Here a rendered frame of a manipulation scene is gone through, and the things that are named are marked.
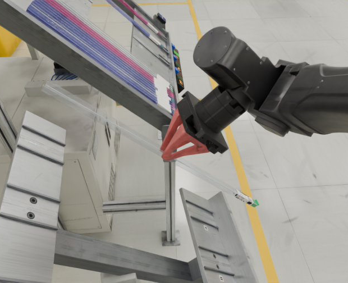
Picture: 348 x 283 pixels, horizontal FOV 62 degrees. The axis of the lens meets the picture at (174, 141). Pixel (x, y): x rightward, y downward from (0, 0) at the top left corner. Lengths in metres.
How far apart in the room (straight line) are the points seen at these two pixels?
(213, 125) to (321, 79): 0.17
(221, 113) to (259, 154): 1.50
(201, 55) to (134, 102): 0.53
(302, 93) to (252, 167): 1.52
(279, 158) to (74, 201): 1.25
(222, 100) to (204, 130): 0.05
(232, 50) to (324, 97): 0.12
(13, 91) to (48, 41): 0.66
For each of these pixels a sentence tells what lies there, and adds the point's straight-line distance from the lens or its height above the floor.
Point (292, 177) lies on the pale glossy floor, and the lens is 1.85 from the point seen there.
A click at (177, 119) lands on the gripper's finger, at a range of 0.46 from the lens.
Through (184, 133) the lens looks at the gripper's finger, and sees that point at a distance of 0.42.
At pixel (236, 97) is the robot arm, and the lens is 0.42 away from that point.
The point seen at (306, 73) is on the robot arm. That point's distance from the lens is 0.35.
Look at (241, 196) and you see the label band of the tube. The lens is 0.64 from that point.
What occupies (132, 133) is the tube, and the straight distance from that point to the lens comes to 0.44.
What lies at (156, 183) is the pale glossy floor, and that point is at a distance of 1.69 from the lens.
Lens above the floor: 1.34
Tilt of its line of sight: 44 degrees down
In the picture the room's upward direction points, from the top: straight up
